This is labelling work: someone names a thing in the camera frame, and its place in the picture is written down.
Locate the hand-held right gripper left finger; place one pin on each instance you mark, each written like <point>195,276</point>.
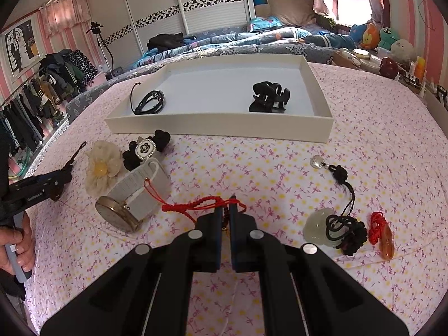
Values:
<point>220,241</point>

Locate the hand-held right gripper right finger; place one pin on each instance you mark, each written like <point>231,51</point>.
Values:
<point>233,241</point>

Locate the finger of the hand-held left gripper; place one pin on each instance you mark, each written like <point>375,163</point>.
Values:
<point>61,182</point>

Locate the cream fabric flower hair accessory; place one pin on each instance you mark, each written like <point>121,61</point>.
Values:
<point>99,169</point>

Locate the black scrunchie with flower charm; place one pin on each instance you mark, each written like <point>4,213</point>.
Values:
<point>143,149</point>

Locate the white shallow tray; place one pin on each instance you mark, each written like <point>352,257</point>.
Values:
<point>210,87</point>

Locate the person's left hand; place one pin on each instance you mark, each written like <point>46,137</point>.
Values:
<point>27,248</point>

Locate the rack of hanging clothes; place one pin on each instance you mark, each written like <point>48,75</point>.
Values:
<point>52,84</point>

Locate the black tripod stand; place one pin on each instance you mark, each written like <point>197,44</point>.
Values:
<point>105,52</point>

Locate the pink striped curtain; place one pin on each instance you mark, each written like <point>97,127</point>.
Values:
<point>63,15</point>

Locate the black clothing pile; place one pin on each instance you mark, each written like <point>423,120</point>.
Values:
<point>166,41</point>

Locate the blue patterned quilt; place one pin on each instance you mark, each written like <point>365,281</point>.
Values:
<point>224,40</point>

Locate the white sliding door wardrobe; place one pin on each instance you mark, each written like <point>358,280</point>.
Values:
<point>157,0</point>

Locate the cardboard box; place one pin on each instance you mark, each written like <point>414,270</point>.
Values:
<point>344,59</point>

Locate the blue pillow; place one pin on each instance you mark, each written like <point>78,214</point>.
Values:
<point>264,23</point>

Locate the dark red round ornament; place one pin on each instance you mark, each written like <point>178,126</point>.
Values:
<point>389,67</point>

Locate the beige pillow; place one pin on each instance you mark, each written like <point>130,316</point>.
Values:
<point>292,11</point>

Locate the blue plush toy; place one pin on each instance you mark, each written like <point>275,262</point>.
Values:
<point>356,34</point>

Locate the row of small cosmetic bottles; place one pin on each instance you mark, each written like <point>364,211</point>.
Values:
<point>416,82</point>

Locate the orange plush toy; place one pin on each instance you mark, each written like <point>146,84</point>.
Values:
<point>370,37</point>

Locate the orange bottle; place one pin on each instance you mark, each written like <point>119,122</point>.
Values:
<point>419,67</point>

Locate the white plush toy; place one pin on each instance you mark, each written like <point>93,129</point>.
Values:
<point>402,50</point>

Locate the green plush toy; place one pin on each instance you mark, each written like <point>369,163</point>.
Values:
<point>388,37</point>

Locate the framed wall poster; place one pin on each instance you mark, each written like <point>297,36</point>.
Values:
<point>21,50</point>

